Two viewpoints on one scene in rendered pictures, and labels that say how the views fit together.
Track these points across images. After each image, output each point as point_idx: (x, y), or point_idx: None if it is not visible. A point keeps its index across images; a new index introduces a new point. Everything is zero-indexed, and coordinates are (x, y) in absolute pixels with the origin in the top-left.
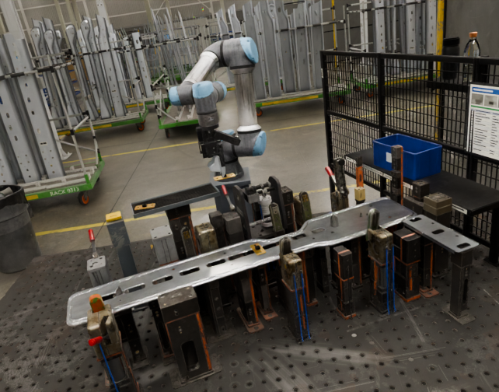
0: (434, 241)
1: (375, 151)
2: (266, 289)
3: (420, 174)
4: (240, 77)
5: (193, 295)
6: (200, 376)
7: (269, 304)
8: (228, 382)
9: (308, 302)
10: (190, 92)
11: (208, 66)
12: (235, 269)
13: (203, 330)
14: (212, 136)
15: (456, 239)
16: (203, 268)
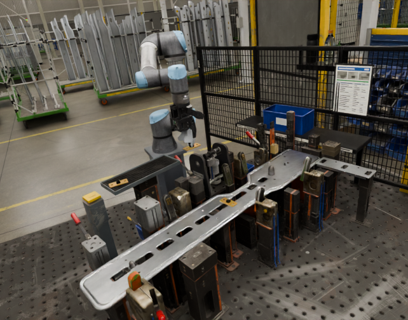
0: (346, 173)
1: (265, 117)
2: (234, 233)
3: (304, 130)
4: (176, 64)
5: (212, 250)
6: (215, 318)
7: (235, 245)
8: (240, 316)
9: None
10: (158, 75)
11: (154, 54)
12: (223, 221)
13: (218, 279)
14: (185, 112)
15: (360, 170)
16: (195, 226)
